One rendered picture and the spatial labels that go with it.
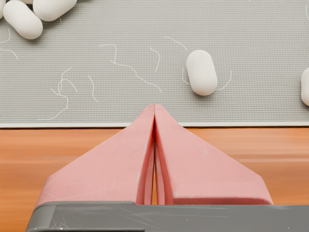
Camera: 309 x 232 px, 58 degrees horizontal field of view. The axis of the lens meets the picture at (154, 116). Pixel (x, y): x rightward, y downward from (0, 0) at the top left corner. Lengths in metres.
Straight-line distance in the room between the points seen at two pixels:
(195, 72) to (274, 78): 0.07
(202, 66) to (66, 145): 0.11
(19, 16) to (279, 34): 0.20
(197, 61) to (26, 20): 0.13
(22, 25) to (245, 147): 0.18
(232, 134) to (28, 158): 0.14
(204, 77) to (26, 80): 0.13
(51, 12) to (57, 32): 0.02
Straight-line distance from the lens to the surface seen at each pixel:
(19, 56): 0.25
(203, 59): 0.21
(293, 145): 0.21
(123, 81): 0.22
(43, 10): 0.24
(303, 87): 0.24
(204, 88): 0.20
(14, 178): 0.20
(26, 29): 0.24
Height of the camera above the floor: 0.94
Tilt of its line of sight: 77 degrees down
